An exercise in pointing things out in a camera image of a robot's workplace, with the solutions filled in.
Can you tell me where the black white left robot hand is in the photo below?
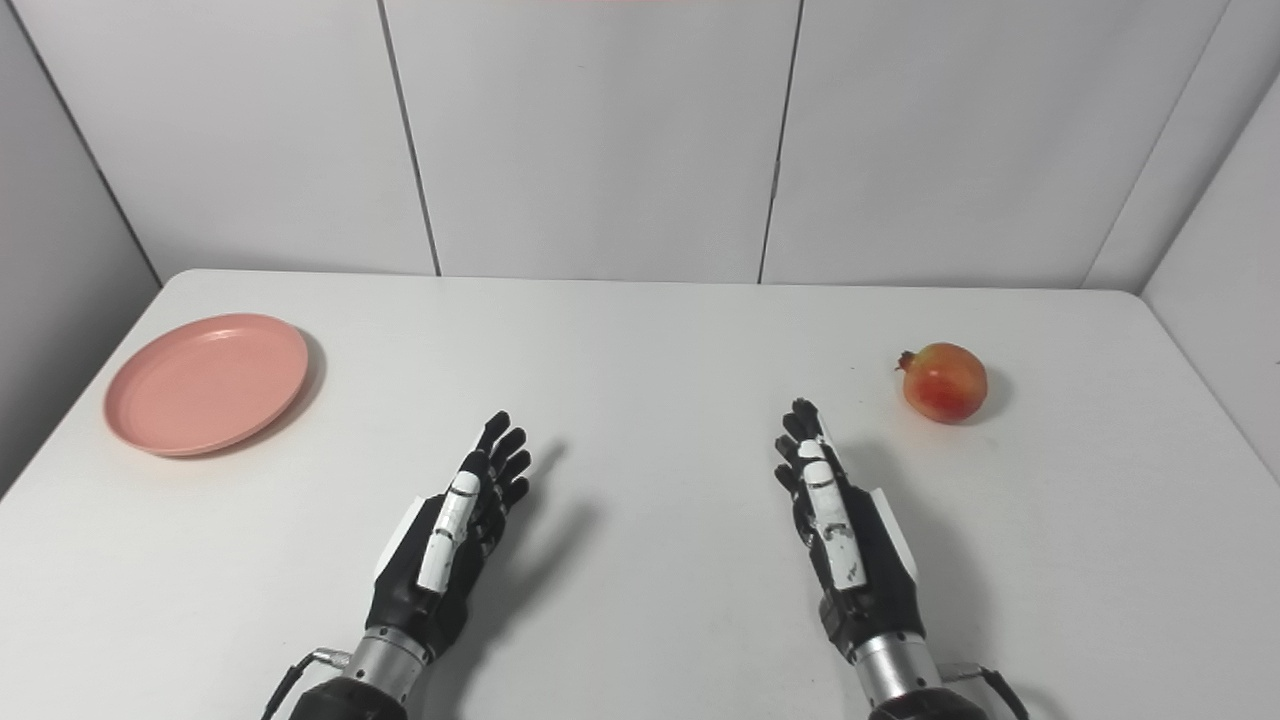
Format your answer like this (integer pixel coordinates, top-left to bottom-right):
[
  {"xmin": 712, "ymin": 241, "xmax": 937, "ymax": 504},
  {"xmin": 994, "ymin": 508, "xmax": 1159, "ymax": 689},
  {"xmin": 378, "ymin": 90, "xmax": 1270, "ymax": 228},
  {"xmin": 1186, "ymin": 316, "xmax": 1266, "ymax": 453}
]
[{"xmin": 366, "ymin": 411, "xmax": 532, "ymax": 656}]

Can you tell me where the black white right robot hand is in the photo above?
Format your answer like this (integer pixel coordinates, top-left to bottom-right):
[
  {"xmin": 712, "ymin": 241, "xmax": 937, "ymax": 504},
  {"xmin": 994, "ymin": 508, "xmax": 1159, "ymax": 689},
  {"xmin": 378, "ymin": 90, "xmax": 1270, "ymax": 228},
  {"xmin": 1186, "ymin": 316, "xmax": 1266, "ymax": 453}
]
[{"xmin": 773, "ymin": 400, "xmax": 926, "ymax": 661}]

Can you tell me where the red yellow pomegranate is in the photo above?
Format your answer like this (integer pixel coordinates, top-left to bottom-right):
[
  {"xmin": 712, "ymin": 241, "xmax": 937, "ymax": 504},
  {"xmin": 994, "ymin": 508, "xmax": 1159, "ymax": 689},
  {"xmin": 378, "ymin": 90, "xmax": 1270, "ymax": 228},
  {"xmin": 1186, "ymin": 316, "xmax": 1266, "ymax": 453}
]
[{"xmin": 897, "ymin": 342, "xmax": 989, "ymax": 425}]

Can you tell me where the pink round plate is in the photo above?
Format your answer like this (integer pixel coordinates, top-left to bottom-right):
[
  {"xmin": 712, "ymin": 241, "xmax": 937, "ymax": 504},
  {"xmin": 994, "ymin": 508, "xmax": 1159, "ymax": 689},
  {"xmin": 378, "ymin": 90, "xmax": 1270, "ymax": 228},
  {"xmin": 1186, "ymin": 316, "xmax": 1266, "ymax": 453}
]
[{"xmin": 104, "ymin": 313, "xmax": 310, "ymax": 458}]

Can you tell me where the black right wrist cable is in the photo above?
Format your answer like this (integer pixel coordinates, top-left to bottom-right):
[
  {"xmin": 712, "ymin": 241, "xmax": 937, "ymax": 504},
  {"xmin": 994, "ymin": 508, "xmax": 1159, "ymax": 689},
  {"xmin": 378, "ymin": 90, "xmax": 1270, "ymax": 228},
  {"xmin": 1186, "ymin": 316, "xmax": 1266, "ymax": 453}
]
[{"xmin": 940, "ymin": 662, "xmax": 1031, "ymax": 720}]

